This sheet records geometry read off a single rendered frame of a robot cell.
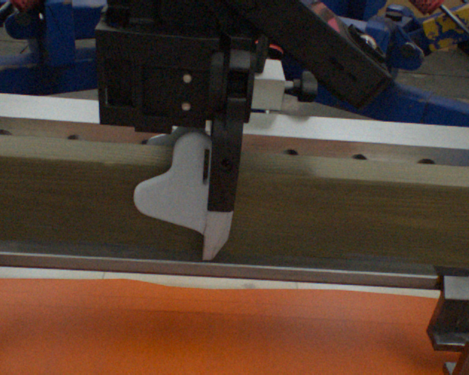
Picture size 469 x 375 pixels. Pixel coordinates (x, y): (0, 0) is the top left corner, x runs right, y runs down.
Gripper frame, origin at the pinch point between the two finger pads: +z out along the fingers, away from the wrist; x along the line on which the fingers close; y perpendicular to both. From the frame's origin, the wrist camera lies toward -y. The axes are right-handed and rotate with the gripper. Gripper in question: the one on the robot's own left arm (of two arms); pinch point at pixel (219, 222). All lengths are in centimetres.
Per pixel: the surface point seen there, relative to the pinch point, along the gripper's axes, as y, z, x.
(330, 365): -8.9, 9.8, 3.5
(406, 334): -15.6, 9.7, 0.1
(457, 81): -170, 104, -322
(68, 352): 10.1, 9.8, 3.3
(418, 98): -35, 12, -56
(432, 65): -162, 104, -351
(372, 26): -24, 1, -56
